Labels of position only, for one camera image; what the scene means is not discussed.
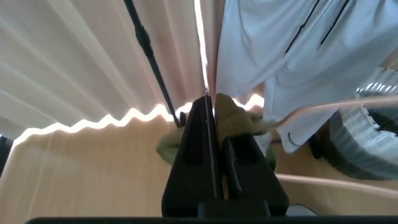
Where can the pale grey shorts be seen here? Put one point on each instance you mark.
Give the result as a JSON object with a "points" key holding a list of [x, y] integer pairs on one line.
{"points": [[311, 62]]}

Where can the white laundry basket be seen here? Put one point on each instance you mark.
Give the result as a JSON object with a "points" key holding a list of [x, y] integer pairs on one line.
{"points": [[357, 146]]}

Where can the green garment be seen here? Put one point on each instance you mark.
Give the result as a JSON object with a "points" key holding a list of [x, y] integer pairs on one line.
{"points": [[233, 121]]}

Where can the beige curtain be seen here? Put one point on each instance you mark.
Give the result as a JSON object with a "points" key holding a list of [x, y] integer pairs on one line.
{"points": [[77, 62]]}

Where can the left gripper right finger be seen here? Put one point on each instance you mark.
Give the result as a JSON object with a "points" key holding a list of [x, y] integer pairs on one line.
{"points": [[261, 183]]}

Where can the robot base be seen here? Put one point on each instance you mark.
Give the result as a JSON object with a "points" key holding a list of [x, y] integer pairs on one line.
{"points": [[300, 211]]}

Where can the black clothes rack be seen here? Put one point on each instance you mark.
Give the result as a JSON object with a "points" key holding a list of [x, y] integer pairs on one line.
{"points": [[144, 40]]}

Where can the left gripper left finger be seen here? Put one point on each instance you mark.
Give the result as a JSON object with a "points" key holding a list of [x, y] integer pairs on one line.
{"points": [[189, 174]]}

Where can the pink clothes hanger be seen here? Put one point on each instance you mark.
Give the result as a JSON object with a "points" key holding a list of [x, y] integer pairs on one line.
{"points": [[342, 104]]}

